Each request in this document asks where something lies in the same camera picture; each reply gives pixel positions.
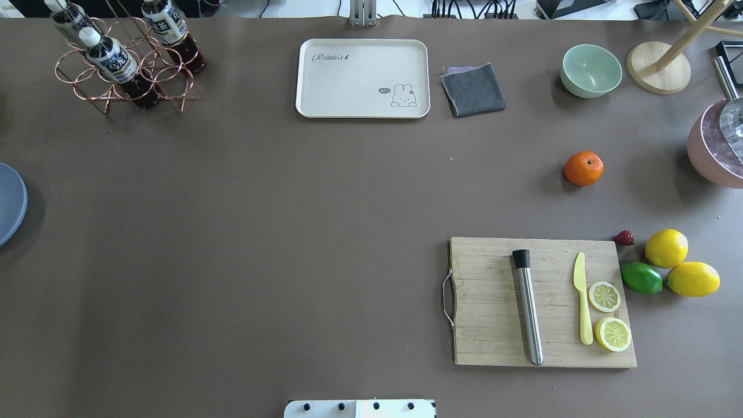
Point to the green lime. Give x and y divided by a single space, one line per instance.
642 278

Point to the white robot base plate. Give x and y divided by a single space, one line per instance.
361 408

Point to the red strawberry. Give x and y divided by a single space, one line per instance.
624 238

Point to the grey folded cloth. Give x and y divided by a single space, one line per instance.
473 90

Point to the steel muddler black tip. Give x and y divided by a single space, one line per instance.
526 295

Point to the lemon slice lower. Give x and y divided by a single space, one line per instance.
613 334

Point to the yellow lemon near strawberry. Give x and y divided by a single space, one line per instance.
667 248

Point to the lemon slice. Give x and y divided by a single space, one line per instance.
613 334
604 296

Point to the grey metal camera post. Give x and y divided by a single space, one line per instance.
363 13

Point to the tea bottle front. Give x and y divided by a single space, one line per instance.
120 67

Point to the pink bowl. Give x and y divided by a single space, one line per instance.
702 161

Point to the wooden cup stand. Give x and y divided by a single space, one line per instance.
662 68

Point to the orange fruit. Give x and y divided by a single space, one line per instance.
584 168

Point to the copper wire bottle rack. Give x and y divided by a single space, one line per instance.
142 60

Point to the tea bottle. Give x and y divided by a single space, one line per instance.
69 18
120 67
170 28

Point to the cream rabbit tray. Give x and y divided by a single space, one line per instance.
350 78

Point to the wooden cutting board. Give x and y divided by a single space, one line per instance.
487 316

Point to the green bowl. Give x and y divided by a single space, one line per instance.
589 71

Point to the yellow lemon far right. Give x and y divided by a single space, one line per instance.
693 279

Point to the blue plate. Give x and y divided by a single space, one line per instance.
14 200

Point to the tea bottle right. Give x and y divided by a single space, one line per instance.
170 28

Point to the clear ice cubes pile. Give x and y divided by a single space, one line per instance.
722 136

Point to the metal ice scoop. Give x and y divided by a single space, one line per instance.
728 87

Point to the lemon slice upper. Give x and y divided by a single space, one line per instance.
604 296

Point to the yellow plastic knife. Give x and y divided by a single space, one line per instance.
579 283

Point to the tea bottle left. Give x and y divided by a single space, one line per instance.
69 18

